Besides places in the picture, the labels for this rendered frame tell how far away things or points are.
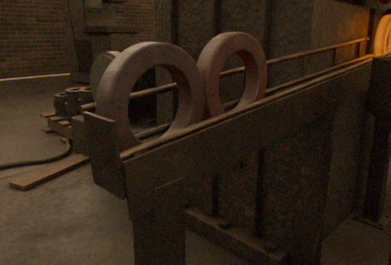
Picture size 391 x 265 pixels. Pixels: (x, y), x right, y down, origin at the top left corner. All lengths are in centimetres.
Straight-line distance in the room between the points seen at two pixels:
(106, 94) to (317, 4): 74
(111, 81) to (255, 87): 32
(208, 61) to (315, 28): 53
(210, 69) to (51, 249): 106
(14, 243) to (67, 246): 21
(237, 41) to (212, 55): 7
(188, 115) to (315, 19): 60
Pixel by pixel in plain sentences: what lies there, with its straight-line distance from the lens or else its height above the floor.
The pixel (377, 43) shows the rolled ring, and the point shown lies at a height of 74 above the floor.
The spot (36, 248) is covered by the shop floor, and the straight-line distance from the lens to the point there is 147.
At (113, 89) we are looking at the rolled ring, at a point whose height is 71.
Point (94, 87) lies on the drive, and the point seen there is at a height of 47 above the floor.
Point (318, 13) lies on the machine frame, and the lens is 105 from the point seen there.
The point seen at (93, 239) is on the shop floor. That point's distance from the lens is 145.
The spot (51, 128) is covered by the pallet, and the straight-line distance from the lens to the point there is 299.
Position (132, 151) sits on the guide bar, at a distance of 45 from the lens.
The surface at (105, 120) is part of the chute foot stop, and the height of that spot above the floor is 67.
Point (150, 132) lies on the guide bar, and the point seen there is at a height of 62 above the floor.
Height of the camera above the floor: 78
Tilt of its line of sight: 14 degrees down
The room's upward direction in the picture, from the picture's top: straight up
